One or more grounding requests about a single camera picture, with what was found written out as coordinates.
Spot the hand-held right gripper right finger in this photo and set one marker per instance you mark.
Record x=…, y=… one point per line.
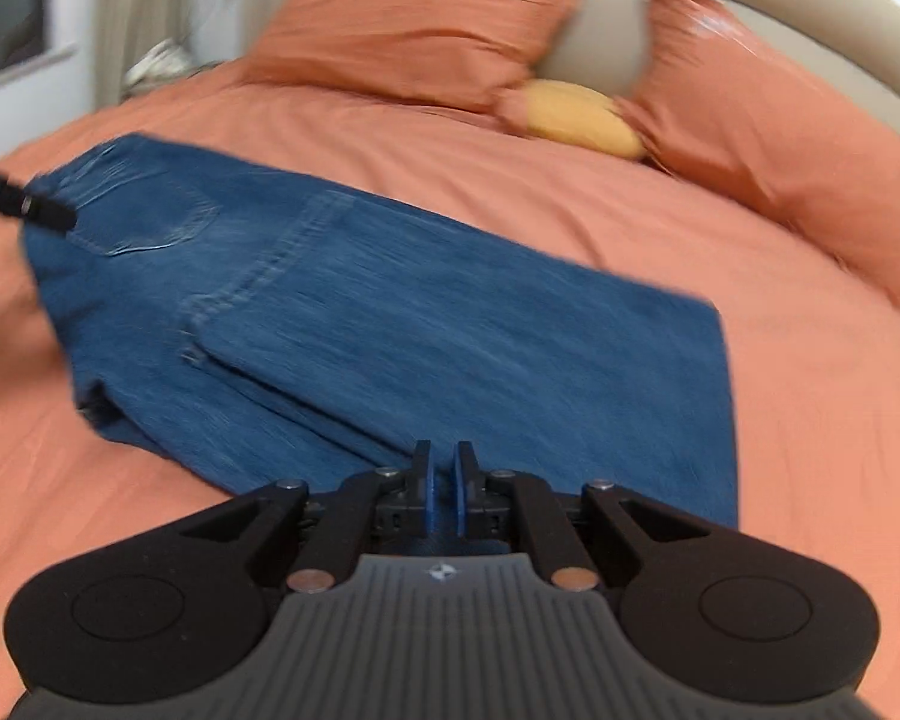
x=461, y=491

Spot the beige curtain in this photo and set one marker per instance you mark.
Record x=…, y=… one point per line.
x=142, y=0

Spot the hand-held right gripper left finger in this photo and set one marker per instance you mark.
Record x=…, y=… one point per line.
x=422, y=491

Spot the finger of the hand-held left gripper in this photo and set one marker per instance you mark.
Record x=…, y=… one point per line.
x=22, y=202

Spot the orange embroidered pillow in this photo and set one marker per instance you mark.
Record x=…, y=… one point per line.
x=780, y=135
x=405, y=30

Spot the yellow cushion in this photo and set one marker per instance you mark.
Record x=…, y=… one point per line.
x=577, y=116

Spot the orange bed sheet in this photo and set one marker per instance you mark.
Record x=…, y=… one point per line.
x=795, y=427

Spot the white crumpled cloth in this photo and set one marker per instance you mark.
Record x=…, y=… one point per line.
x=154, y=64

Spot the blue denim pants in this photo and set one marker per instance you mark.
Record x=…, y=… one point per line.
x=420, y=330

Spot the beige padded bed headboard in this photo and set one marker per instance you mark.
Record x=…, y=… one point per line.
x=607, y=37

